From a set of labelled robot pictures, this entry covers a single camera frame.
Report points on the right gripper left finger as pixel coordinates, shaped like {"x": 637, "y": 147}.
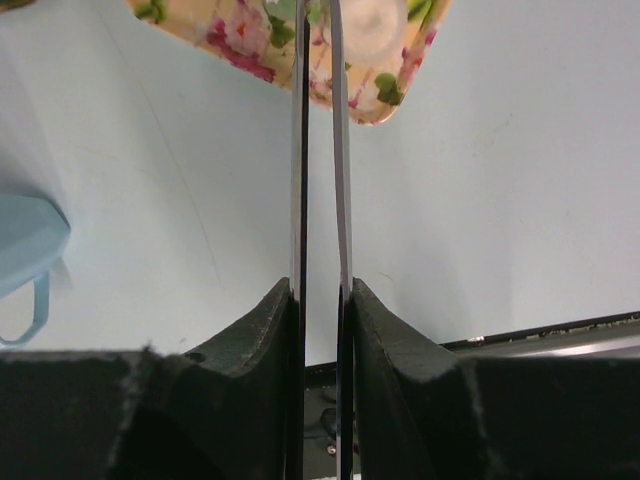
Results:
{"x": 230, "y": 408}

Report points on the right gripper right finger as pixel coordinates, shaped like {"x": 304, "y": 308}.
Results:
{"x": 423, "y": 412}

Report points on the white cupcake pastry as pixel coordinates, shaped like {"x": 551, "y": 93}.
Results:
{"x": 372, "y": 29}

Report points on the blue mug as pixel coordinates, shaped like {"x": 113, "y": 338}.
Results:
{"x": 34, "y": 235}

